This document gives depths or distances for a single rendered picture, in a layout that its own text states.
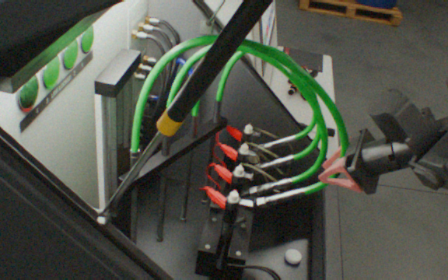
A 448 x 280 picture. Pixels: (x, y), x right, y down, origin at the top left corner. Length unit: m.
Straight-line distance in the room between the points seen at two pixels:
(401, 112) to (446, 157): 0.08
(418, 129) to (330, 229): 0.46
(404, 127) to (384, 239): 1.91
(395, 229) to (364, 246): 0.25
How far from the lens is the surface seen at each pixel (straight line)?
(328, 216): 1.11
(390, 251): 2.51
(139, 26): 1.00
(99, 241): 0.50
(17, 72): 0.53
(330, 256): 1.03
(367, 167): 0.76
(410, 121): 0.68
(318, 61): 1.77
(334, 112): 0.74
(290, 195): 0.85
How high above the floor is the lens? 1.69
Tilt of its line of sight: 35 degrees down
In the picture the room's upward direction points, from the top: 9 degrees clockwise
